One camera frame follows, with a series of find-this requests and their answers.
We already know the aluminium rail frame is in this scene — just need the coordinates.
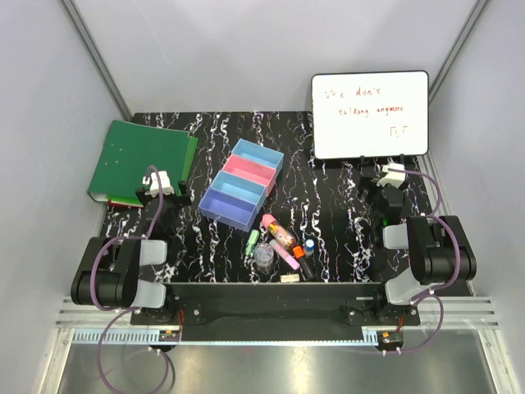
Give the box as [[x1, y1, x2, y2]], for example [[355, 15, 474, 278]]
[[40, 297, 524, 393]]

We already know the pink highlighter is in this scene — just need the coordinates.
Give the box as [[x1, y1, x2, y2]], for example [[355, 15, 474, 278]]
[[269, 240, 300, 270]]

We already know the purple rectangular bin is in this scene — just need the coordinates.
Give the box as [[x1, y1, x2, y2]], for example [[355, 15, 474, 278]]
[[199, 188, 257, 232]]

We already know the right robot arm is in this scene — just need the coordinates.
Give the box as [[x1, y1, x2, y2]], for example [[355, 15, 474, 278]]
[[358, 166, 477, 326]]

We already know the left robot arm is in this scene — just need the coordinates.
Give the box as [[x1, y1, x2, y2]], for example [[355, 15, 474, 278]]
[[71, 181, 191, 325]]

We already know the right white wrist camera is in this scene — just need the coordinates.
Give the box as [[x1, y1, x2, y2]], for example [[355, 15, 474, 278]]
[[377, 163, 406, 189]]

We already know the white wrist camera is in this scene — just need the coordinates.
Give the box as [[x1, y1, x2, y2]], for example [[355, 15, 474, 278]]
[[377, 163, 406, 189], [142, 171, 175, 197]]

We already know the white eraser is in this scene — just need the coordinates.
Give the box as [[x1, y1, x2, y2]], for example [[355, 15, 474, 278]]
[[281, 274, 300, 283]]

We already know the white dry-erase board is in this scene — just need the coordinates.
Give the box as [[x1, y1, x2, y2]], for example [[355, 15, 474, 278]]
[[311, 70, 429, 160]]

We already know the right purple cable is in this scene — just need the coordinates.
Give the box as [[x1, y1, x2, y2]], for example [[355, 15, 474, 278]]
[[377, 166, 459, 355]]

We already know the small blue-capped bottle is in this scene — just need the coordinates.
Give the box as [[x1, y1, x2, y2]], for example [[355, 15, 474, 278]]
[[304, 239, 316, 257]]

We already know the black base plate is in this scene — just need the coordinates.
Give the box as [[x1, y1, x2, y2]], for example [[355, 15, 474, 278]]
[[131, 282, 420, 342]]

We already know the pink rectangular bin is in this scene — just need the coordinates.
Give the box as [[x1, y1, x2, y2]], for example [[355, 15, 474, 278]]
[[222, 154, 277, 197]]

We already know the orange black marker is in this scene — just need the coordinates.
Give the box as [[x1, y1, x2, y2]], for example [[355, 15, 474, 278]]
[[292, 245, 315, 281]]

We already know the red folder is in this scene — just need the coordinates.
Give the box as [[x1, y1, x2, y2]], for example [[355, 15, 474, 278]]
[[107, 199, 143, 208]]

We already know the light green folder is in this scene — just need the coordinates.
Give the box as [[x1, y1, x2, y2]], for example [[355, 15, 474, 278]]
[[180, 136, 199, 182]]

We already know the pink-capped colourful bottle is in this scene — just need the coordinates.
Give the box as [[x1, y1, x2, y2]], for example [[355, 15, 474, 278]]
[[262, 213, 297, 250]]

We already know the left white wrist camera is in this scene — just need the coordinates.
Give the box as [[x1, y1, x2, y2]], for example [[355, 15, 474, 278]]
[[142, 171, 175, 197]]

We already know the light blue end bin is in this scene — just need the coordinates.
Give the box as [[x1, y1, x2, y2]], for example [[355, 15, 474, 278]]
[[232, 139, 284, 173]]

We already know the green highlighter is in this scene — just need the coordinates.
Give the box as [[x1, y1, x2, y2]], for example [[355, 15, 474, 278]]
[[245, 230, 259, 256]]

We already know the clear glitter jar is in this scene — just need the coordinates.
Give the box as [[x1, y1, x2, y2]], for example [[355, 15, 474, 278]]
[[253, 243, 275, 270]]

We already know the black marble mat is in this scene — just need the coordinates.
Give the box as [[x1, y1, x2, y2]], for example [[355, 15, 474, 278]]
[[96, 110, 473, 296]]

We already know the dark green binder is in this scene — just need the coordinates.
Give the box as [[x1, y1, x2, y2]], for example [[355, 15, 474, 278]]
[[88, 121, 189, 202]]

